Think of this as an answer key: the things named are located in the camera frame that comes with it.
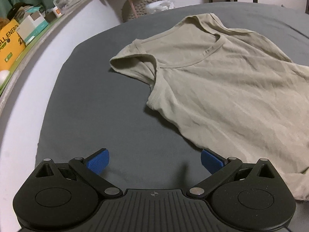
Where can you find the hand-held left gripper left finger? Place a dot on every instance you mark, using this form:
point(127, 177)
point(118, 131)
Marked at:
point(99, 160)

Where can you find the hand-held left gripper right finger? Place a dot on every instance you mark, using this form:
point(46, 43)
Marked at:
point(211, 160)

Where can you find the olive green t-shirt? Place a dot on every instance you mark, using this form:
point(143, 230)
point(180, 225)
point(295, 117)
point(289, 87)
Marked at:
point(217, 89)

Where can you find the yellow cardboard box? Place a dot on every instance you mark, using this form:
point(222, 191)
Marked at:
point(9, 46)

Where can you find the white and teal box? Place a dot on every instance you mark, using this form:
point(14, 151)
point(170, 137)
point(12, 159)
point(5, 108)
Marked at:
point(31, 26)

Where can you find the small orange white jar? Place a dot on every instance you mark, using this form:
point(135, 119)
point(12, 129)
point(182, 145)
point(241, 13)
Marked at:
point(58, 12)

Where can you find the grey bumpy round cushion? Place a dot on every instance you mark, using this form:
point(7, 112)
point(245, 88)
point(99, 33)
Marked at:
point(142, 3)

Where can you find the clear plastic bag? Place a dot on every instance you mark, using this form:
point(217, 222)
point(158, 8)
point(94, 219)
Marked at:
point(161, 4)

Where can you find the black bag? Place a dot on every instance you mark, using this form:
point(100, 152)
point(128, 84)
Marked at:
point(18, 8)

